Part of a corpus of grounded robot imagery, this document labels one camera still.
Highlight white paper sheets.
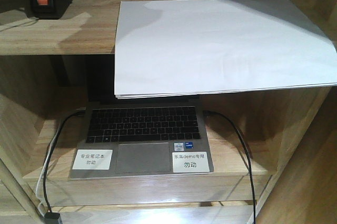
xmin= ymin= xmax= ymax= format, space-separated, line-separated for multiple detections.
xmin=114 ymin=0 xmax=336 ymax=98

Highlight grey laptop computer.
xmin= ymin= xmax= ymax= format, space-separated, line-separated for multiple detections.
xmin=68 ymin=53 xmax=215 ymax=179

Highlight white label right palmrest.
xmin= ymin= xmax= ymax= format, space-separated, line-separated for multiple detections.
xmin=172 ymin=151 xmax=211 ymax=173

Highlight white label palmrest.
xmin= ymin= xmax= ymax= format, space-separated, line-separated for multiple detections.
xmin=72 ymin=149 xmax=113 ymax=170
xmin=172 ymin=151 xmax=211 ymax=173

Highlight white label left palmrest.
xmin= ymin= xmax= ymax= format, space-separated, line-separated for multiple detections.
xmin=72 ymin=149 xmax=113 ymax=170

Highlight wooden shelf unit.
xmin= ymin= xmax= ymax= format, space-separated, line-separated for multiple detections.
xmin=1 ymin=0 xmax=336 ymax=223

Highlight black cable right of laptop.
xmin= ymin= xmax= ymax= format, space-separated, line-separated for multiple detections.
xmin=204 ymin=109 xmax=257 ymax=224

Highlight black cable of laptop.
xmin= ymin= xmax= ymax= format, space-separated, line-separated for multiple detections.
xmin=43 ymin=110 xmax=85 ymax=212
xmin=204 ymin=109 xmax=257 ymax=224

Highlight black cable left of laptop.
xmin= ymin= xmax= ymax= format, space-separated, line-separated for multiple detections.
xmin=43 ymin=110 xmax=85 ymax=212

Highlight white cable left of laptop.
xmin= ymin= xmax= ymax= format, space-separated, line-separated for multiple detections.
xmin=35 ymin=108 xmax=86 ymax=216

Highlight grey cable adapter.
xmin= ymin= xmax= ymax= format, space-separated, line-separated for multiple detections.
xmin=44 ymin=212 xmax=63 ymax=224

